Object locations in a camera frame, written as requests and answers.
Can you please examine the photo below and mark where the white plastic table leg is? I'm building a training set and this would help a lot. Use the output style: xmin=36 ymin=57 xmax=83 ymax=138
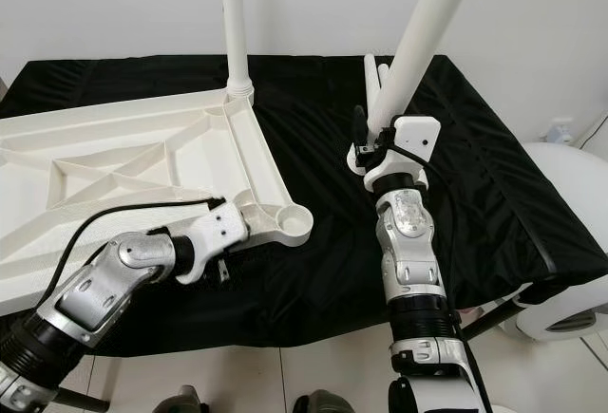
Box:
xmin=376 ymin=64 xmax=391 ymax=99
xmin=346 ymin=0 xmax=485 ymax=176
xmin=218 ymin=0 xmax=254 ymax=101
xmin=362 ymin=54 xmax=382 ymax=120

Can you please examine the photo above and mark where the black tablecloth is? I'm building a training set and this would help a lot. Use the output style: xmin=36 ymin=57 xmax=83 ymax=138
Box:
xmin=0 ymin=54 xmax=608 ymax=349

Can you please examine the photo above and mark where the white rounded appliance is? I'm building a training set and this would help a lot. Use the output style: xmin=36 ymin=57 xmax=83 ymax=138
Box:
xmin=499 ymin=141 xmax=608 ymax=344

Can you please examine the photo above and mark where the black metal table leg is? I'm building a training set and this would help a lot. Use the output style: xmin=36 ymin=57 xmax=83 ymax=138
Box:
xmin=465 ymin=303 xmax=521 ymax=340
xmin=57 ymin=388 xmax=112 ymax=413

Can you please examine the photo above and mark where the grey robot right leg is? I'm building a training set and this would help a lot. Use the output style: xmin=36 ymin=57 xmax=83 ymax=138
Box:
xmin=290 ymin=389 xmax=354 ymax=413

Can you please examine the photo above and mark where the grey robot leg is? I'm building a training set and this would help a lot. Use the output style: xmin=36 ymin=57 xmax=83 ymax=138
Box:
xmin=290 ymin=389 xmax=354 ymax=413
xmin=160 ymin=386 xmax=202 ymax=413

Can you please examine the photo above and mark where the grey robot left leg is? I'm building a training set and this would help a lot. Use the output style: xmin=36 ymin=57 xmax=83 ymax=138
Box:
xmin=160 ymin=386 xmax=202 ymax=413

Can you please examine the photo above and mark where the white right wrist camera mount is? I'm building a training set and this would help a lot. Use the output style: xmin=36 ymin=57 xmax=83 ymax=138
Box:
xmin=363 ymin=115 xmax=443 ymax=192

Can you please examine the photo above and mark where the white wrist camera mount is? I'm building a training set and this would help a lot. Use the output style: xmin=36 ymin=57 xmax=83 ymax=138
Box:
xmin=187 ymin=205 xmax=254 ymax=287
xmin=363 ymin=115 xmax=443 ymax=192

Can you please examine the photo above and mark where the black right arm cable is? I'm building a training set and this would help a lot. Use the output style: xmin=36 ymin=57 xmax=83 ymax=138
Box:
xmin=394 ymin=145 xmax=442 ymax=215

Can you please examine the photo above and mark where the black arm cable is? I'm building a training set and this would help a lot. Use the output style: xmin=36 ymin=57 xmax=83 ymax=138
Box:
xmin=70 ymin=197 xmax=230 ymax=292
xmin=394 ymin=145 xmax=442 ymax=215

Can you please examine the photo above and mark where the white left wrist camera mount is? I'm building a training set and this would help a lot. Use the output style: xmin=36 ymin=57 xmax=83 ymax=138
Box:
xmin=187 ymin=205 xmax=254 ymax=287

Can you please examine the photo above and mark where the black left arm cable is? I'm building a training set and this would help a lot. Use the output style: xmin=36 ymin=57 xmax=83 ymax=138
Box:
xmin=70 ymin=197 xmax=230 ymax=292

